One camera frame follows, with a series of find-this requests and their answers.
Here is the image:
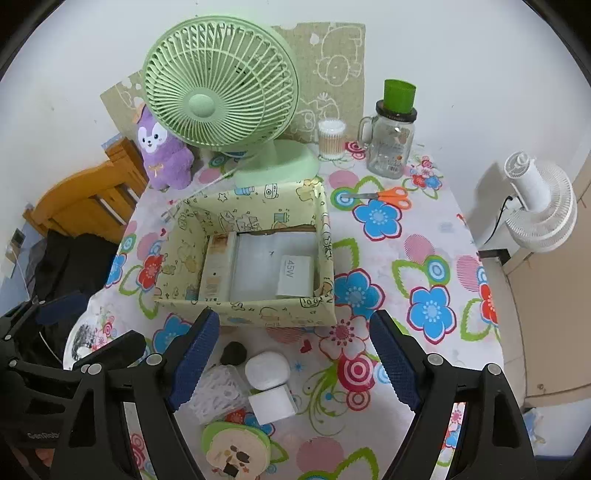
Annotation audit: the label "glass jar mug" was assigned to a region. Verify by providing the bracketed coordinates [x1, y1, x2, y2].
[359, 99, 419, 180]

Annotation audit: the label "round hedgehog print coaster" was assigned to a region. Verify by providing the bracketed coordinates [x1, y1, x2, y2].
[202, 420, 272, 478]

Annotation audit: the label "white rectangular box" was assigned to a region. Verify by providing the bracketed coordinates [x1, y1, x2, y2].
[276, 254, 317, 298]

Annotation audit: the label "cartoon print cardboard sheet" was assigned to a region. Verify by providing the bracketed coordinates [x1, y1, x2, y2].
[100, 21, 368, 144]

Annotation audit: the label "orange scissors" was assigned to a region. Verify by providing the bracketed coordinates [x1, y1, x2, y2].
[345, 187, 411, 209]

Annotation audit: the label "wooden chair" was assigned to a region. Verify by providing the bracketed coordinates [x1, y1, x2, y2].
[22, 136, 151, 243]

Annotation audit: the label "white round earbuds case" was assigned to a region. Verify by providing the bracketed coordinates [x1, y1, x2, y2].
[245, 351, 291, 393]

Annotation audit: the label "purple plush toy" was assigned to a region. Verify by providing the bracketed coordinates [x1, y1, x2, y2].
[131, 104, 195, 191]

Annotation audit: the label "black cloth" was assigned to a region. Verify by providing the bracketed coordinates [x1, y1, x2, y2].
[23, 230, 123, 305]

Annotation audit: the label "white floor fan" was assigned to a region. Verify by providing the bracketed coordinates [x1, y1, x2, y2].
[503, 151, 578, 252]

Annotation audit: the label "green desk fan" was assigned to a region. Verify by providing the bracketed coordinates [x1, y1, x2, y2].
[142, 13, 320, 191]

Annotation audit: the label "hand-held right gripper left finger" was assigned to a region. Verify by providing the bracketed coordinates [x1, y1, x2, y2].
[55, 307, 221, 480]

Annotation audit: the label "brown and white carton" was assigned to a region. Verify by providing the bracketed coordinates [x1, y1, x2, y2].
[200, 232, 237, 302]

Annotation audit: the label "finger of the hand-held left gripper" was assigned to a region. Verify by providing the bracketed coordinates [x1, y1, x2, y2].
[34, 291, 90, 326]
[71, 330, 147, 372]

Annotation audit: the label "white fan power cord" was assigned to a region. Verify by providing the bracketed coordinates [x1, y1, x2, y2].
[161, 154, 259, 224]

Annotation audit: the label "green plastic cup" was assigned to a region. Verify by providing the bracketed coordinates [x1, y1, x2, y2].
[383, 79, 416, 112]

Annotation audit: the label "white cube charger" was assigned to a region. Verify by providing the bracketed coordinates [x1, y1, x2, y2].
[248, 385, 296, 426]

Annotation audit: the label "cotton swab container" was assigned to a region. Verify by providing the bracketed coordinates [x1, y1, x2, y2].
[318, 119, 348, 161]

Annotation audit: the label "black fan cable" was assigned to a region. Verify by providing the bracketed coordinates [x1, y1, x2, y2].
[485, 194, 515, 245]

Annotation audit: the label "cartoon print storage box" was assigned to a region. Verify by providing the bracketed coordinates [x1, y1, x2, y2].
[154, 181, 338, 328]

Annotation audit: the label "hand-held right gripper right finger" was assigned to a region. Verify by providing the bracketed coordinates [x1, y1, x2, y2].
[369, 309, 539, 480]

